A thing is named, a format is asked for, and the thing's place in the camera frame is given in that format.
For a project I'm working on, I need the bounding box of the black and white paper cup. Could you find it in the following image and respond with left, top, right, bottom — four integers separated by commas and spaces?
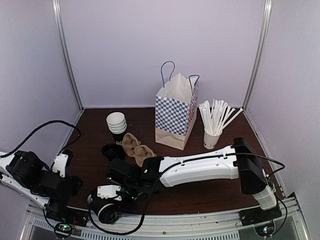
87, 193, 118, 224

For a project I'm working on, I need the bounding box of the brown cardboard cup carrier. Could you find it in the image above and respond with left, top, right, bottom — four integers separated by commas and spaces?
122, 132, 157, 167

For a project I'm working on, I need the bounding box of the stack of paper cups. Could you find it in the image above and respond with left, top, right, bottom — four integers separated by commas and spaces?
106, 112, 127, 145

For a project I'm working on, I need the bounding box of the blue checkered paper bag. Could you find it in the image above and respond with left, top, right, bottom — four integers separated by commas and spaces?
155, 71, 200, 150

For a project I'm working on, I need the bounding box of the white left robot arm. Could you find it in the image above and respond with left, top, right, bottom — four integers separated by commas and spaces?
0, 150, 84, 222

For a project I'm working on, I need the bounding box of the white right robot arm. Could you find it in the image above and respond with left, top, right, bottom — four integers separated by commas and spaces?
106, 137, 277, 221

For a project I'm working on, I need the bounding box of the white cup holding straws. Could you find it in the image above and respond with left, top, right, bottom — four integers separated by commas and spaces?
203, 130, 223, 150

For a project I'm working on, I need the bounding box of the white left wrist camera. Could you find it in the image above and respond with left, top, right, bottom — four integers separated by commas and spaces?
51, 149, 73, 178

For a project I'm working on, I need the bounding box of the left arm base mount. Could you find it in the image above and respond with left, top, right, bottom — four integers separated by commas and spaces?
45, 206, 89, 227

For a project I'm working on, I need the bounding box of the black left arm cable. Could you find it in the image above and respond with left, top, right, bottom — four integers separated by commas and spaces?
0, 119, 82, 158

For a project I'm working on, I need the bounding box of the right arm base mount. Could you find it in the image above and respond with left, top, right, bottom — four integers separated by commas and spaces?
239, 206, 282, 226

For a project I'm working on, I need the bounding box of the aluminium front rail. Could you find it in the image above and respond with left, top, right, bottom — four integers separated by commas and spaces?
18, 196, 311, 240

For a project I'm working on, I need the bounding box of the left aluminium corner post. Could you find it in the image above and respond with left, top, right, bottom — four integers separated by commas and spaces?
52, 0, 84, 112

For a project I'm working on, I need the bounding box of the aluminium corner post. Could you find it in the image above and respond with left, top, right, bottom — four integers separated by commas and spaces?
242, 0, 273, 112
52, 0, 84, 112

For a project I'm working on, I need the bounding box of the right aluminium corner post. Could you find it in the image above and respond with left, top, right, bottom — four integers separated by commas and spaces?
242, 0, 273, 112

